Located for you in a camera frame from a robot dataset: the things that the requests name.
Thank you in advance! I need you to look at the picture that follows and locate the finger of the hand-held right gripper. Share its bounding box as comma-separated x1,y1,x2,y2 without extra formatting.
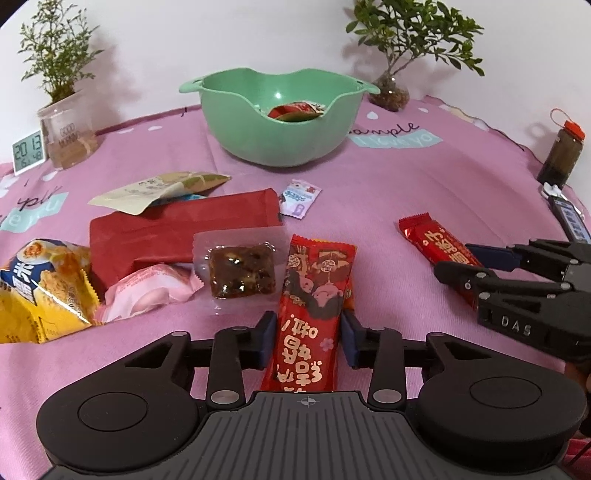
434,261,573,303
464,237,591,282

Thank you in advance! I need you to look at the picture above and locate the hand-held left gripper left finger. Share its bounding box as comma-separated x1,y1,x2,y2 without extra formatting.
122,311,278,411

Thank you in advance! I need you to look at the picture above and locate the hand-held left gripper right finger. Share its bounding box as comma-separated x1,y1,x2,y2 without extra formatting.
341,310,497,411

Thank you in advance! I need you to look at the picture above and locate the glossy red bar packet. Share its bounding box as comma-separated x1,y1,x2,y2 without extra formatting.
398,213,485,311

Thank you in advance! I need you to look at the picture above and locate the red cartoon print packet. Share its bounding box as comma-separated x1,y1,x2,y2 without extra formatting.
261,234,358,393

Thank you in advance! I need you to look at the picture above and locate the pink round snack packet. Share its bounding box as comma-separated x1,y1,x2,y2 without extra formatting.
95,264,205,324

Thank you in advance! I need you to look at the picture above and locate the large dark red packet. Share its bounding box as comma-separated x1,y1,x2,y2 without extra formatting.
89,188,283,289

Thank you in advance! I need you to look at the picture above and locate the gold beige snack packet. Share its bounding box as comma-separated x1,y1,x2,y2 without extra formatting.
88,171,232,216

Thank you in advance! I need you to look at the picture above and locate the green plastic bowl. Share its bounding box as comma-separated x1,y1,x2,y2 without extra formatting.
179,68,382,168

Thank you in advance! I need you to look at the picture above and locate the red flower print packet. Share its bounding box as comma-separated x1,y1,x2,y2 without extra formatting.
268,102,329,123

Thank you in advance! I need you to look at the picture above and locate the brown candy in clear wrapper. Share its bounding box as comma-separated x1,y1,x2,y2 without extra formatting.
193,225,284,317

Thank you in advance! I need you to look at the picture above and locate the blue grey handheld device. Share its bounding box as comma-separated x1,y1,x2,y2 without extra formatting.
541,182,591,243

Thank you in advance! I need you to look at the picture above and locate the pink printed tablecloth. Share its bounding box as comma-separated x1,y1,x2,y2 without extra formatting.
0,95,591,480

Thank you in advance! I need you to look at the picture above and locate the brown bottle with red cap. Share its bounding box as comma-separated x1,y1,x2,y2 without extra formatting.
536,108,585,188

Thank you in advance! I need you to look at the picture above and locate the small strawberry candy packet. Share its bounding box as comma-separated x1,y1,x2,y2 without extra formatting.
280,179,321,217

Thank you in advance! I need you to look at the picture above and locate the leafy plant in glass vase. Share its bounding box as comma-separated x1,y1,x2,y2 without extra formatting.
346,0,485,112

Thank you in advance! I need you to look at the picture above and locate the yellow chip bag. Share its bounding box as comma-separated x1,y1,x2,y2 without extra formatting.
0,237,103,344

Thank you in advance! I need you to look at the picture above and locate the small-leaf plant in clear cup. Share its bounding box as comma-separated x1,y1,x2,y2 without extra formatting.
18,0,105,169

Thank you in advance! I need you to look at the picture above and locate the white digital clock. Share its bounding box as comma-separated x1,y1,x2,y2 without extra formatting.
11,130,45,175

